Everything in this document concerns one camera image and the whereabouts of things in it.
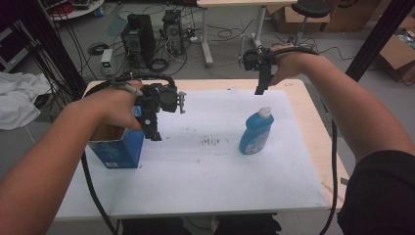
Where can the blue cardboard box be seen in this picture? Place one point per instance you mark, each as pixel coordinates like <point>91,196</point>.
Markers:
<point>125,151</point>

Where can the white cloth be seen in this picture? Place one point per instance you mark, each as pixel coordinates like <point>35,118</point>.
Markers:
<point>19,98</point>

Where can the small black computer tower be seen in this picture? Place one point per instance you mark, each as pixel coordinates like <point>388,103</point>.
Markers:
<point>173,31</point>

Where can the white power supply unit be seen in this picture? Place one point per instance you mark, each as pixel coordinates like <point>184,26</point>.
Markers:
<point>106,62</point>

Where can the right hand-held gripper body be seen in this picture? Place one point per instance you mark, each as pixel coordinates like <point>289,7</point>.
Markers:
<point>256,60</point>

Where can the open cardboard box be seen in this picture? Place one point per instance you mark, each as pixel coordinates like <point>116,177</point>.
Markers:
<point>396,55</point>

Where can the blue bottle with white cap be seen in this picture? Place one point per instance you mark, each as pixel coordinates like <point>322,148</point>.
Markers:
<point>256,132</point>

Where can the white desk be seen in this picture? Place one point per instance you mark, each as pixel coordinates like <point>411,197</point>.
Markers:
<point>207,32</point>

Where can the grey metal frame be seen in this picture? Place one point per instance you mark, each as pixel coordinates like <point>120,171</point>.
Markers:
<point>16,55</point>

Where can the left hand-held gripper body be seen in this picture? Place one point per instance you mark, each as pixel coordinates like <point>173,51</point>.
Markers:
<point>151,101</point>

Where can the white table mat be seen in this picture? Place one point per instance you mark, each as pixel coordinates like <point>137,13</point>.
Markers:
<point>202,182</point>

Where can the person's black shirt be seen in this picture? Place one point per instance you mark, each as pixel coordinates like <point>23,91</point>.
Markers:
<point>381,196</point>

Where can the black metal stand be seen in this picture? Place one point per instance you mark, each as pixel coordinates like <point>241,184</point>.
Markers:
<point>378,36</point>

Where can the person's left hand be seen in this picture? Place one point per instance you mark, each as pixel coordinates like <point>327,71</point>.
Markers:
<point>114,106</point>

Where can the person's dark trousers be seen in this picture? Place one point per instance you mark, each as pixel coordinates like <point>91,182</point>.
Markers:
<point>248,226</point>

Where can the black stool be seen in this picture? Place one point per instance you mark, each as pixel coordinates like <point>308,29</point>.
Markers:
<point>310,8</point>

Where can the large black computer tower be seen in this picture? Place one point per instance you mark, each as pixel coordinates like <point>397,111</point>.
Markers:
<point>138,40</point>

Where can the person's right hand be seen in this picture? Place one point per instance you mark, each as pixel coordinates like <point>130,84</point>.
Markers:
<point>290,65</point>

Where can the round white table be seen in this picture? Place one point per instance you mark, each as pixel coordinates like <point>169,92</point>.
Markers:
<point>81,11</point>

